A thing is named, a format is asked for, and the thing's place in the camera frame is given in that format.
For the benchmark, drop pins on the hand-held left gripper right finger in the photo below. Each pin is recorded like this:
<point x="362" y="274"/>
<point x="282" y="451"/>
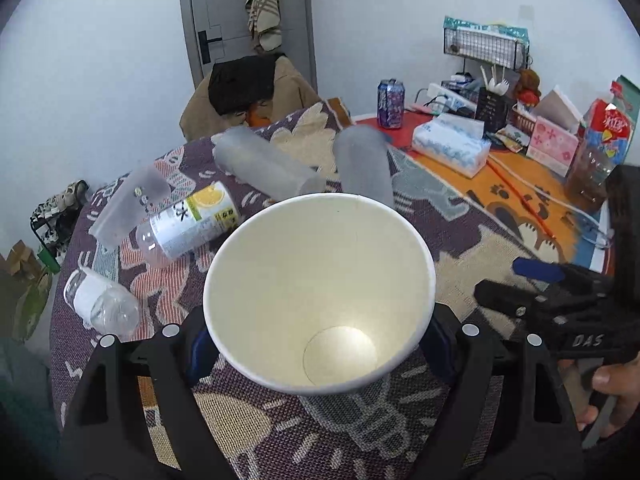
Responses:
<point x="442" y="347"/>

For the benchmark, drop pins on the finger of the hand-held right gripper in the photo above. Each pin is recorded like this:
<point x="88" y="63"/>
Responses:
<point x="505" y="297"/>
<point x="540" y="270"/>

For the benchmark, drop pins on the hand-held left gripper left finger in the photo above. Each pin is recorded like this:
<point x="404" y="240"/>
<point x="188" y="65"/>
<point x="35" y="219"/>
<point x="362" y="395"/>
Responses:
<point x="200" y="355"/>

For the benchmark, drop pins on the white paper cup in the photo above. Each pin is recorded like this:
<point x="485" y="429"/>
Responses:
<point x="320" y="290"/>

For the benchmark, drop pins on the frosted plastic cup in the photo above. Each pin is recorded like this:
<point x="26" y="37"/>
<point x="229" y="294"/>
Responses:
<point x="127" y="205"/>
<point x="265" y="160"/>
<point x="365" y="165"/>

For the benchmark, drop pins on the person's right hand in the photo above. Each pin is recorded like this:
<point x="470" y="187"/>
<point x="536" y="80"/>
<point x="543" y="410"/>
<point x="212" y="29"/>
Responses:
<point x="620" y="382"/>

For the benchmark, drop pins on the brown liquid plastic bottle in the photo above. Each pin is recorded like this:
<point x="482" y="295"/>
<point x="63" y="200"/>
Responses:
<point x="590" y="180"/>

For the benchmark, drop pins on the orange stick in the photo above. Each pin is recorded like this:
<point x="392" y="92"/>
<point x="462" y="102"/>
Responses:
<point x="522" y="200"/>

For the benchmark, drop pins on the purple woven patterned mat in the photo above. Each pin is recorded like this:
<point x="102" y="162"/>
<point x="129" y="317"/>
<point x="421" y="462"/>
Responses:
<point x="165" y="280"/>

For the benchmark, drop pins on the orange cartoon table mat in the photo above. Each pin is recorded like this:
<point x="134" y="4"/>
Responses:
<point x="500" y="195"/>

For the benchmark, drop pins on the white label clear bottle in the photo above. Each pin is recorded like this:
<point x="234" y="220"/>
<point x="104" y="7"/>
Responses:
<point x="97" y="297"/>

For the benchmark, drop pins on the pink floral box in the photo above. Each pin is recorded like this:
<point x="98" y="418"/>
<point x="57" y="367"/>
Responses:
<point x="550" y="145"/>

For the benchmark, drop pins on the lemon label plastic bottle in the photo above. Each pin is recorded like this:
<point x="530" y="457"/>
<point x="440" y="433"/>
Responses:
<point x="190" y="225"/>

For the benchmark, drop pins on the colourful snack packet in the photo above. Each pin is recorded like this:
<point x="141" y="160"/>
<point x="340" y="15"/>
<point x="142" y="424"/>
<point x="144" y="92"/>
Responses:
<point x="511" y="139"/>

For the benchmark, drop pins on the blue white tissue box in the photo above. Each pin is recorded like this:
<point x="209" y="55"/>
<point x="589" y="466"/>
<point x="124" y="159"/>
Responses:
<point x="450" y="147"/>

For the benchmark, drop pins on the black cutlery holder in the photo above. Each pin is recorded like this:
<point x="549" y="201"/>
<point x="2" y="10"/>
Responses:
<point x="494" y="109"/>

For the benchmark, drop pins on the brown plush toy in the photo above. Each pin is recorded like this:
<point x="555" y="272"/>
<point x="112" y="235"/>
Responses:
<point x="529" y="85"/>

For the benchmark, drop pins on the white plastic fork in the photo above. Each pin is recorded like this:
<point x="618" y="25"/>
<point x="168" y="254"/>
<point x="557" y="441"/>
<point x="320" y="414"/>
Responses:
<point x="501" y="84"/>

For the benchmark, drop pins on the cardboard pieces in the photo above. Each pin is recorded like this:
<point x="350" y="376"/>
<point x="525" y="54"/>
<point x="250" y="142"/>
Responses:
<point x="25" y="280"/>

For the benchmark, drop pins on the white power strip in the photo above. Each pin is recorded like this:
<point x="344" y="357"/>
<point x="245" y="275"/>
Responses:
<point x="445" y="95"/>

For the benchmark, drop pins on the spotted fabric bag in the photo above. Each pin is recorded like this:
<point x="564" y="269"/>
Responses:
<point x="55" y="215"/>

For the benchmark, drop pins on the blue drink can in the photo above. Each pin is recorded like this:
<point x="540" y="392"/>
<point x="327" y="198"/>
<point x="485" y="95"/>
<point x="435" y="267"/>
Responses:
<point x="391" y="105"/>

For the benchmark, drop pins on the black garment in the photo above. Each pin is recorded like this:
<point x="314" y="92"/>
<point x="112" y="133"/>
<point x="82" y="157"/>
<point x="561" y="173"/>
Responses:
<point x="240" y="82"/>

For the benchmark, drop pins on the brown coat on chair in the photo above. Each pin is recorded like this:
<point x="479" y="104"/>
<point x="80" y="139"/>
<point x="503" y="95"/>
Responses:
<point x="295" y="90"/>

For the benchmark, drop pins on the grey door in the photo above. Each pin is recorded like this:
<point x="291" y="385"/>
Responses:
<point x="225" y="5"/>

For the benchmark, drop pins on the plaid scarf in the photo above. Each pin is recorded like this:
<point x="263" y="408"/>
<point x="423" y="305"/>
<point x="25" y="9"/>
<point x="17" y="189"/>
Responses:
<point x="264" y="5"/>

